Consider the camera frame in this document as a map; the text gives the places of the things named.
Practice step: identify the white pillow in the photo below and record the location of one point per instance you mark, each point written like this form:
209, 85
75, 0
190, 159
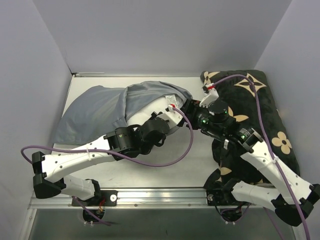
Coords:
158, 106

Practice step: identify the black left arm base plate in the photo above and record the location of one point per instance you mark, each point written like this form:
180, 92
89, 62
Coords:
108, 198

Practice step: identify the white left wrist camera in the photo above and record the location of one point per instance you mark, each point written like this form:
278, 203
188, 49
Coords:
173, 115

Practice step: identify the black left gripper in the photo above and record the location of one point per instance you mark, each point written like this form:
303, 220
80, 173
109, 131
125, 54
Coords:
155, 116

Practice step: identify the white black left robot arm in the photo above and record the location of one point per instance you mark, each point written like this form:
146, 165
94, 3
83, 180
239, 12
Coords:
52, 173

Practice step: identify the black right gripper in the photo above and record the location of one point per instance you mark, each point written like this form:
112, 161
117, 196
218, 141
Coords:
189, 109

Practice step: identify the aluminium front rail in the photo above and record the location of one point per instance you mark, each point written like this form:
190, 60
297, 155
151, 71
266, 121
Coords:
161, 198

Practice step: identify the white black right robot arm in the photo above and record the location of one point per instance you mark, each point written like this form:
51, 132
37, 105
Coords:
297, 196

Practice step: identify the black floral pattern cushion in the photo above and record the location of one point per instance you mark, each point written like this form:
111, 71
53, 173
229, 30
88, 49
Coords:
251, 103

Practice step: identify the grey pillowcase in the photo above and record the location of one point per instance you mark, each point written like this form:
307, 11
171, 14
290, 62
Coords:
101, 110

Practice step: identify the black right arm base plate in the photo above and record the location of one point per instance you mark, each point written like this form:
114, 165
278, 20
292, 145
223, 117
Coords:
216, 197

